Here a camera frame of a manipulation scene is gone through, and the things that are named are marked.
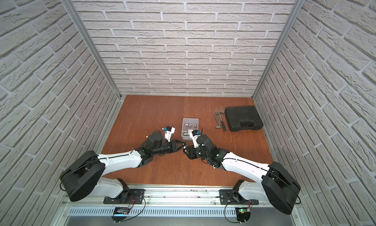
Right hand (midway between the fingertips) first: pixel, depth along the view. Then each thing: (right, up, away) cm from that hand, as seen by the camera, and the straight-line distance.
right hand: (186, 150), depth 80 cm
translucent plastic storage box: (-1, +9, +19) cm, 21 cm away
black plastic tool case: (+39, +17, +20) cm, 47 cm away
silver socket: (+6, +12, +20) cm, 24 cm away
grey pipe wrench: (+23, +12, +20) cm, 32 cm away
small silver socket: (+1, +12, +20) cm, 23 cm away
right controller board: (+28, -29, -11) cm, 42 cm away
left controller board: (-32, -29, -10) cm, 44 cm away
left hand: (+1, +4, -1) cm, 4 cm away
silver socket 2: (-1, +12, +20) cm, 23 cm away
